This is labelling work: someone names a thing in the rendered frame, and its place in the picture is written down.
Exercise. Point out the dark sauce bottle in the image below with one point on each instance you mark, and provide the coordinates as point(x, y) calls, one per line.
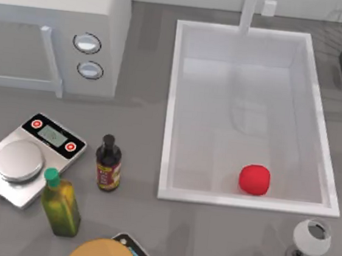
point(107, 165)

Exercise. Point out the white sink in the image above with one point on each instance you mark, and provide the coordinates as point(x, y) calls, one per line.
point(245, 117)

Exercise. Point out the red apple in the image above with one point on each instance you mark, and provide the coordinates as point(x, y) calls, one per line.
point(254, 179)

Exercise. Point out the small microwave knob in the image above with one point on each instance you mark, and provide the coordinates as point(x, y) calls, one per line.
point(90, 70)

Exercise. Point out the large microwave knob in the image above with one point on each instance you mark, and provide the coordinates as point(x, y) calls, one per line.
point(87, 43)

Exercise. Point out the black scale with display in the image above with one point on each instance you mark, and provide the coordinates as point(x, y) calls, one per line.
point(142, 255)

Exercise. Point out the green oil bottle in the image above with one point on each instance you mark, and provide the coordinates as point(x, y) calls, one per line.
point(60, 208)

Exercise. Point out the tall white tap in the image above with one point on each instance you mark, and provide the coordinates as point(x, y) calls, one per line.
point(248, 10)

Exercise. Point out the orange round bread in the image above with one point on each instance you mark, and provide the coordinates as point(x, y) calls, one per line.
point(102, 253)

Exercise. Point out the silver kitchen scale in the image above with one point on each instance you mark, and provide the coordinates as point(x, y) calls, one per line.
point(29, 162)

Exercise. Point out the pale microwave oven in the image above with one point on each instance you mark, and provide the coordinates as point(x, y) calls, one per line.
point(51, 26)

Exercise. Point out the clear wine glass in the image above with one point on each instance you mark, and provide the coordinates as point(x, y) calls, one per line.
point(311, 237)

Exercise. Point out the white wall socket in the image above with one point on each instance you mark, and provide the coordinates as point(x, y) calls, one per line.
point(268, 7)

